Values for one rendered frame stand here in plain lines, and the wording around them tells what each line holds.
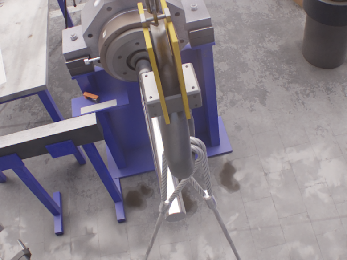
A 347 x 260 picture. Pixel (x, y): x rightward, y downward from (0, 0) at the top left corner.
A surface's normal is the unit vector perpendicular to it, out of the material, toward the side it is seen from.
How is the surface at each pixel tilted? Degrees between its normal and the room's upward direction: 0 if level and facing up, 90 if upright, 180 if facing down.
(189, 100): 90
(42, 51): 0
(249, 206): 0
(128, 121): 90
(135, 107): 90
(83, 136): 90
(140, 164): 0
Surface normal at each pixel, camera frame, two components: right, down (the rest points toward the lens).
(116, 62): 0.18, 0.79
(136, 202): -0.14, -0.57
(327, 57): -0.26, 0.81
